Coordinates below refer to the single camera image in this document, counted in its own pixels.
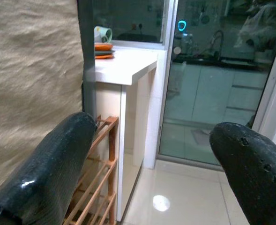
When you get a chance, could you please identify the hanging plastic bag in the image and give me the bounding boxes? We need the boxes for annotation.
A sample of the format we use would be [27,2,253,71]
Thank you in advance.
[237,4,276,50]

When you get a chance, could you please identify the glass sliding door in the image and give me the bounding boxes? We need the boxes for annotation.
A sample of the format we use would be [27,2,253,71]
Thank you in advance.
[158,0,276,165]

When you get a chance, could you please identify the pale green mug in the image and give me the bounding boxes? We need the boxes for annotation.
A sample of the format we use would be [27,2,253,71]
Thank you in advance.
[94,26,113,44]

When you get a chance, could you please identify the white counter cabinet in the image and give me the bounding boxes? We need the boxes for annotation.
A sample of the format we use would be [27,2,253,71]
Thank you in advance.
[82,39,158,222]

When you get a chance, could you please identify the dark green plate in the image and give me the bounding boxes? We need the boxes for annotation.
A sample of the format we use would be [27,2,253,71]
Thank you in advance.
[95,50,116,56]

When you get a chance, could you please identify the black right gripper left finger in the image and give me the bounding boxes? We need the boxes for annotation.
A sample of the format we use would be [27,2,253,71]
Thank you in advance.
[0,112,98,225]

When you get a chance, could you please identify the small grey fridge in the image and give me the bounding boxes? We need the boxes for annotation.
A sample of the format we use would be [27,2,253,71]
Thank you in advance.
[0,0,97,200]

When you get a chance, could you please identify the white kitchen base unit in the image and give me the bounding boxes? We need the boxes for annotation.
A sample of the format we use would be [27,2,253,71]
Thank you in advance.
[168,55,269,122]

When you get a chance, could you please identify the wooden slatted rack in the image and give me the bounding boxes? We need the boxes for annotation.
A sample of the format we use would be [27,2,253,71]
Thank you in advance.
[62,115,119,225]

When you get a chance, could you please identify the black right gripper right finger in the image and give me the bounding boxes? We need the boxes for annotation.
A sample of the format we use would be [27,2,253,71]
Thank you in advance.
[209,121,276,225]

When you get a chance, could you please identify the black kitchen faucet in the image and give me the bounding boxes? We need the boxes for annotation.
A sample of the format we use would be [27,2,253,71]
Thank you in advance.
[209,30,224,62]

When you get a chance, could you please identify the glass window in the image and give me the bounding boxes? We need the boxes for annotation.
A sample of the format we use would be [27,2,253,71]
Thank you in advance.
[92,0,166,44]

